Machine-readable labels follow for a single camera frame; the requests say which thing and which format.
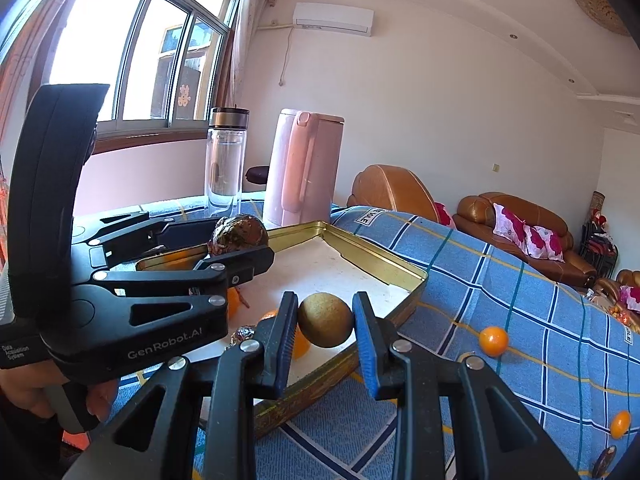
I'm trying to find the large orange mandarin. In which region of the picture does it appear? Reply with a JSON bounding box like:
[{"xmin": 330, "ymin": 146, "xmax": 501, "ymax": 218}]
[{"xmin": 227, "ymin": 287, "xmax": 247, "ymax": 320}]

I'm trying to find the dark mangosteen fruit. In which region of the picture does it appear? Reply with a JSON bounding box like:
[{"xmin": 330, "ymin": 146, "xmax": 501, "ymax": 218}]
[{"xmin": 207, "ymin": 214, "xmax": 269, "ymax": 257}]

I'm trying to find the small orange kumquat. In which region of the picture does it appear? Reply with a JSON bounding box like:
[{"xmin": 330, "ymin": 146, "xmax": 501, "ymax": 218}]
[{"xmin": 478, "ymin": 326, "xmax": 509, "ymax": 359}]

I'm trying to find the tan longan fruit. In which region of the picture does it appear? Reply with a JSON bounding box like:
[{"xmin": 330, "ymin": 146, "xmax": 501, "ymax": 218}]
[{"xmin": 297, "ymin": 292, "xmax": 354, "ymax": 348}]

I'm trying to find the dark brown date fruit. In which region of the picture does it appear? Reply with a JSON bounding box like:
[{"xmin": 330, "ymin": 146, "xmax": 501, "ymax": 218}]
[{"xmin": 591, "ymin": 445, "xmax": 617, "ymax": 479}]

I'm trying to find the left hand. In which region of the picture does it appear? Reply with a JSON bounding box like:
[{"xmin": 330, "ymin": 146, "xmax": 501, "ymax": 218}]
[{"xmin": 0, "ymin": 358, "xmax": 121, "ymax": 424}]

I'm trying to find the gold metal tray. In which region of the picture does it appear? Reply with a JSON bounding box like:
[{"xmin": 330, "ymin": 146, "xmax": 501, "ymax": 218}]
[{"xmin": 134, "ymin": 219, "xmax": 430, "ymax": 441}]

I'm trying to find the clear glass water bottle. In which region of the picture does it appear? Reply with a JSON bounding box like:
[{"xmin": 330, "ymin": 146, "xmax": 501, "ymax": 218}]
[{"xmin": 204, "ymin": 107, "xmax": 250, "ymax": 217}]

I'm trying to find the blue plaid tablecloth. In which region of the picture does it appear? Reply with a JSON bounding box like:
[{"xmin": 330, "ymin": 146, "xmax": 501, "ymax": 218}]
[{"xmin": 64, "ymin": 199, "xmax": 640, "ymax": 480}]

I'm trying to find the pink electric kettle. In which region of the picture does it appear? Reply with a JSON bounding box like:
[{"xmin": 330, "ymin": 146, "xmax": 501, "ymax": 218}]
[{"xmin": 262, "ymin": 108, "xmax": 344, "ymax": 226}]

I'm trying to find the brown leather armchair near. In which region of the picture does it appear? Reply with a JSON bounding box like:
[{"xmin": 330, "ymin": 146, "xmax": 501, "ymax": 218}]
[{"xmin": 347, "ymin": 165, "xmax": 456, "ymax": 229}]

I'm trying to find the brown leather armchair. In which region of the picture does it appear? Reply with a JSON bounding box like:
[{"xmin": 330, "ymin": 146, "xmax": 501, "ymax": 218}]
[
  {"xmin": 593, "ymin": 270, "xmax": 640, "ymax": 334},
  {"xmin": 347, "ymin": 165, "xmax": 456, "ymax": 229}
]

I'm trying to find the brown leather armchair right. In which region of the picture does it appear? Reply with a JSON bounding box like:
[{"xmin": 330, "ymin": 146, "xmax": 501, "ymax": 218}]
[{"xmin": 593, "ymin": 270, "xmax": 640, "ymax": 334}]

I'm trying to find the pink floral cushion right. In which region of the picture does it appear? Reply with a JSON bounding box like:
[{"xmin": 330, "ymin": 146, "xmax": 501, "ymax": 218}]
[{"xmin": 525, "ymin": 224, "xmax": 564, "ymax": 262}]

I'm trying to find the pink floral cushion left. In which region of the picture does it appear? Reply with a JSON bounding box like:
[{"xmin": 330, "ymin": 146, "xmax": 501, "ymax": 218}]
[{"xmin": 492, "ymin": 204, "xmax": 527, "ymax": 254}]

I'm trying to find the brown leather three-seat sofa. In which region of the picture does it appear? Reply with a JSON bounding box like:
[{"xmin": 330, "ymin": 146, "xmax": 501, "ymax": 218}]
[{"xmin": 454, "ymin": 192, "xmax": 597, "ymax": 288}]

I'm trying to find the pink floral armchair cushion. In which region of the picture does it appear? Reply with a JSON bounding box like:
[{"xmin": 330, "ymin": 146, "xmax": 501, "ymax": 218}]
[{"xmin": 618, "ymin": 285, "xmax": 640, "ymax": 314}]

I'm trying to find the dark shelf with items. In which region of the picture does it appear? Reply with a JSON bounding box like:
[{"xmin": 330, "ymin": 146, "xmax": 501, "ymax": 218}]
[{"xmin": 578, "ymin": 191, "xmax": 620, "ymax": 278}]

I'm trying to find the white air conditioner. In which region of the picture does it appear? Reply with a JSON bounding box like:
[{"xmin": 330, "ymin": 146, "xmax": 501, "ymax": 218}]
[{"xmin": 293, "ymin": 2, "xmax": 374, "ymax": 37}]

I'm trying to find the pink curtain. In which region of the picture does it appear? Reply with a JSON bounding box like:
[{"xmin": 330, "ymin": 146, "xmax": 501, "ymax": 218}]
[{"xmin": 222, "ymin": 0, "xmax": 277, "ymax": 106}]

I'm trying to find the woven ceiling lamp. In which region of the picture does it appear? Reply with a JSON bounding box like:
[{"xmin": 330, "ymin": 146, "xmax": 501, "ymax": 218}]
[{"xmin": 575, "ymin": 0, "xmax": 630, "ymax": 37}]

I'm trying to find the window with frame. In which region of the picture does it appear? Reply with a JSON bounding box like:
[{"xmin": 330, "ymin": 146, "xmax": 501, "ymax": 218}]
[{"xmin": 1, "ymin": 0, "xmax": 240, "ymax": 155}]

